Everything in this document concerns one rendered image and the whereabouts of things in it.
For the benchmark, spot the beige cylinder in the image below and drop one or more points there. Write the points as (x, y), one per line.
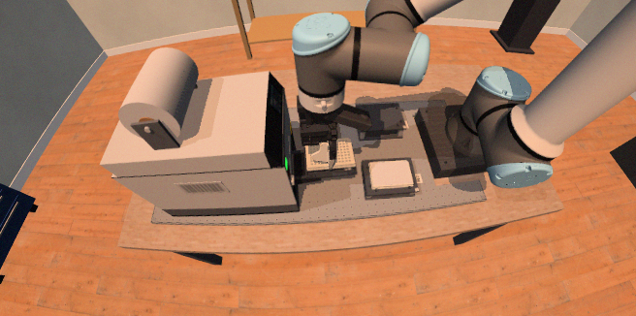
(162, 90)

